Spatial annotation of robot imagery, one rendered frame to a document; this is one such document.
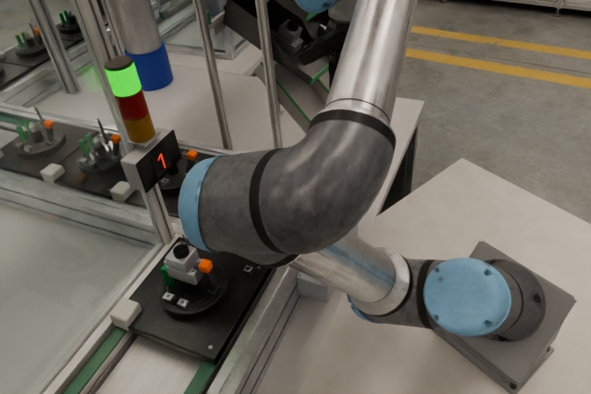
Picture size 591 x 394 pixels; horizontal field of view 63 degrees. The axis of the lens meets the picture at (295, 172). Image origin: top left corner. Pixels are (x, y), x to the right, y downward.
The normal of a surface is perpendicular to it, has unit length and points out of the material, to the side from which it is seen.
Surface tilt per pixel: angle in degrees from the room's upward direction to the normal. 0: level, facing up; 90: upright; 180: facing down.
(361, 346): 0
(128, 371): 0
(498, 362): 45
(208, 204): 55
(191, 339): 0
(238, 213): 66
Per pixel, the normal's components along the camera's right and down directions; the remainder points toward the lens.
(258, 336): -0.07, -0.78
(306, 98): 0.54, -0.34
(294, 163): -0.39, -0.57
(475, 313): -0.49, -0.24
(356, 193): 0.48, 0.25
